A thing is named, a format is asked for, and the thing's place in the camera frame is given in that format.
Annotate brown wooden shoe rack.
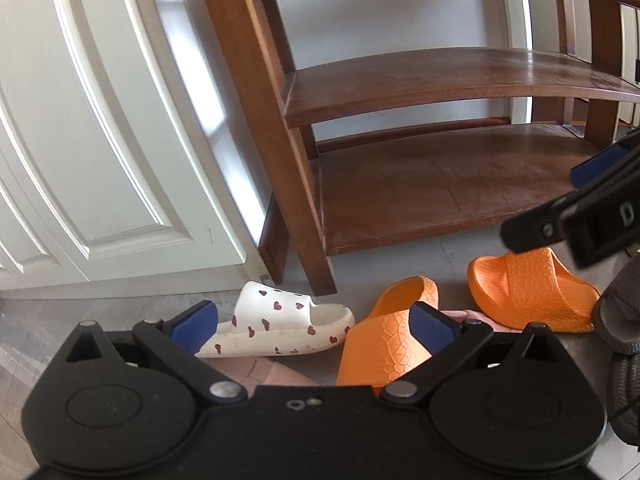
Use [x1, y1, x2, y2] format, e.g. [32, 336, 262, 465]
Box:
[192, 0, 640, 297]

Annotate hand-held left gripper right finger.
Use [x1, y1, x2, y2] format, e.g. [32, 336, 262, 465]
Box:
[380, 301, 568, 406]

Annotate white panelled door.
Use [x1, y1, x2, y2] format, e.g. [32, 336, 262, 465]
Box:
[0, 0, 273, 291]

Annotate pink fluffy slipper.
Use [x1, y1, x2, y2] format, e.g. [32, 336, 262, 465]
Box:
[440, 309, 513, 333]
[205, 355, 321, 388]

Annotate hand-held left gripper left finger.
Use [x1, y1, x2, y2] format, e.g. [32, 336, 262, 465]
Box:
[62, 300, 248, 406]

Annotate orange textured slipper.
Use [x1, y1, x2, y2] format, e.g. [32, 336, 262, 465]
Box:
[467, 247, 602, 335]
[336, 276, 440, 390]

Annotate white heart print slipper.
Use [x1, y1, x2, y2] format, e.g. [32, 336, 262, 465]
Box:
[195, 281, 357, 359]

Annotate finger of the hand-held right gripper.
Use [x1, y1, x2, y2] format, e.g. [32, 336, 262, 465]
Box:
[570, 130, 640, 191]
[501, 187, 591, 253]

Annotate dark grey textured slipper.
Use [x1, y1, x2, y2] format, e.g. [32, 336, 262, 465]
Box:
[592, 260, 640, 356]
[605, 352, 640, 446]

